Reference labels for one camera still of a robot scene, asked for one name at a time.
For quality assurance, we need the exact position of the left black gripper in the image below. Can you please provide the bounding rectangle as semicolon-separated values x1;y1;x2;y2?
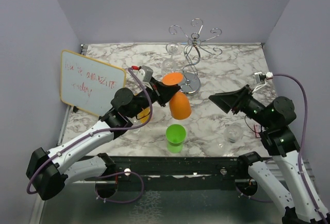
128;76;180;119

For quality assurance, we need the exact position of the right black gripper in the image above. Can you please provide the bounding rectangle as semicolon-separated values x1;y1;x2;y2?
209;84;274;128

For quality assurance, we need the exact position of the orange plastic wine glass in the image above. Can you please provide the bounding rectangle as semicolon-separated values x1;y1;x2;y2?
162;72;192;120

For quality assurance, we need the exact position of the clear wine glass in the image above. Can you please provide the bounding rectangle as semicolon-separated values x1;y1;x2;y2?
218;123;243;156
129;119;141;134

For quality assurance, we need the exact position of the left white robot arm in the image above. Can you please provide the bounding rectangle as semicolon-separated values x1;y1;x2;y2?
26;78;180;200

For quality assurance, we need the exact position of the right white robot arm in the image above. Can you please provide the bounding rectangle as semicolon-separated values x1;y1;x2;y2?
209;85;329;223

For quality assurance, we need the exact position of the clear glass hanging on rack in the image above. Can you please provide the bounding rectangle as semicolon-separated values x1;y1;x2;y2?
161;42;183;76

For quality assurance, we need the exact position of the yellow plastic wine glass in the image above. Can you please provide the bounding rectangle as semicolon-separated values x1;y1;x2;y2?
137;107;150;124

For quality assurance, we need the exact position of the green plastic wine glass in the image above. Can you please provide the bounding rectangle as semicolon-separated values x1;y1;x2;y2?
166;124;187;153

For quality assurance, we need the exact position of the chrome wine glass rack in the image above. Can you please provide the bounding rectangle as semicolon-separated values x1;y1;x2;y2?
179;18;223;96

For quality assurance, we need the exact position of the small red white box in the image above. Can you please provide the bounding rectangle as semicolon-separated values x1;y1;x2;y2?
254;124;262;138

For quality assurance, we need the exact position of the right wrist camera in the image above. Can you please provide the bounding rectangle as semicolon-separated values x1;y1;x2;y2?
254;72;274;85

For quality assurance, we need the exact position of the small whiteboard yellow frame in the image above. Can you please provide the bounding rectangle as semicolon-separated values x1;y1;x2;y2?
60;50;126;116

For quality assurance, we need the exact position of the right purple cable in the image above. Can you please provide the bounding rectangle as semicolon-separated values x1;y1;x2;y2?
272;73;329;222

